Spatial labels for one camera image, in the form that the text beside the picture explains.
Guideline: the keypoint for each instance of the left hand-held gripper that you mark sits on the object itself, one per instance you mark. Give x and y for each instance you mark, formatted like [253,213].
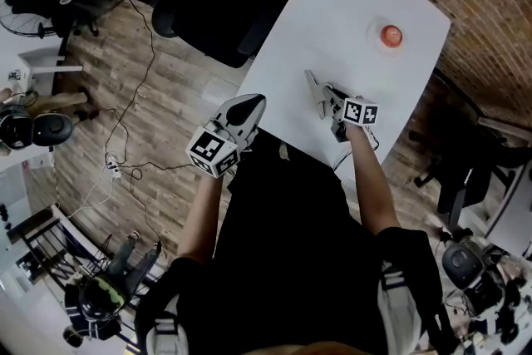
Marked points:
[212,151]

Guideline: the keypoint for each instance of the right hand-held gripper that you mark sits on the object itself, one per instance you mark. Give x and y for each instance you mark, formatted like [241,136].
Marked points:
[359,112]

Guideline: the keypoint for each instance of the person's right forearm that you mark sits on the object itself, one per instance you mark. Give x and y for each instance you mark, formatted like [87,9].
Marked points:
[372,187]

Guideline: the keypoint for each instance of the person's left forearm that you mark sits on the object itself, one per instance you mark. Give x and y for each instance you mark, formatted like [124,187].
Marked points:
[199,220]

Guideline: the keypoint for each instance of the red apple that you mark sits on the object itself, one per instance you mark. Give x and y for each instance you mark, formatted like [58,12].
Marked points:
[390,35]

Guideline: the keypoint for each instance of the white power strip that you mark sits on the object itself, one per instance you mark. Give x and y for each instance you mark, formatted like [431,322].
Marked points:
[114,168]

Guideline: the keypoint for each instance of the white table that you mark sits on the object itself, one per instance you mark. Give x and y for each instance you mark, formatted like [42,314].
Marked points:
[332,12]

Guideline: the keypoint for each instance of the black mesh office chair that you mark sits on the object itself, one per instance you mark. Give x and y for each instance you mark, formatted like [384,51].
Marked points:
[461,174]

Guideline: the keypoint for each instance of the person's black clothing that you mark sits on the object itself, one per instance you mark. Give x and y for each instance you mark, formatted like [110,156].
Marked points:
[291,262]

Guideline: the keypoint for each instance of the white desk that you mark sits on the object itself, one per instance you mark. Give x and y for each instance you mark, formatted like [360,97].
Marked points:
[8,54]

